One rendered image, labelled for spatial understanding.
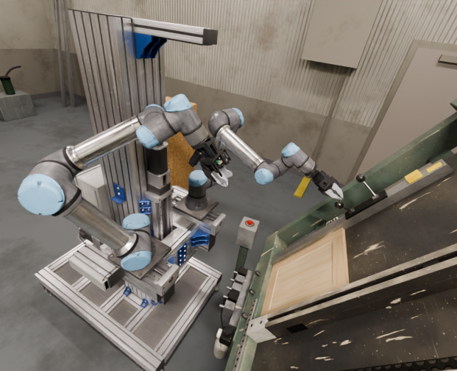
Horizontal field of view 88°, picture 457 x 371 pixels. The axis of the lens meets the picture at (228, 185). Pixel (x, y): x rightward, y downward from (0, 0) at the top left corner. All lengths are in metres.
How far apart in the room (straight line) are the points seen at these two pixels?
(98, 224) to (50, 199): 0.18
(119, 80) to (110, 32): 0.16
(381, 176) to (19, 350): 2.58
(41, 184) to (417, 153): 1.47
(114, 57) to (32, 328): 2.08
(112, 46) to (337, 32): 2.94
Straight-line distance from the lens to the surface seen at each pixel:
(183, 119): 0.75
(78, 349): 2.34
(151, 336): 2.02
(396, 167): 1.41
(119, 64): 1.07
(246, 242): 1.71
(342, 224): 1.26
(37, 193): 0.88
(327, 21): 3.65
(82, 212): 0.94
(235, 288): 1.53
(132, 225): 1.13
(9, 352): 2.52
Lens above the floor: 2.04
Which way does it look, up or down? 34 degrees down
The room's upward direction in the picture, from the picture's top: 8 degrees clockwise
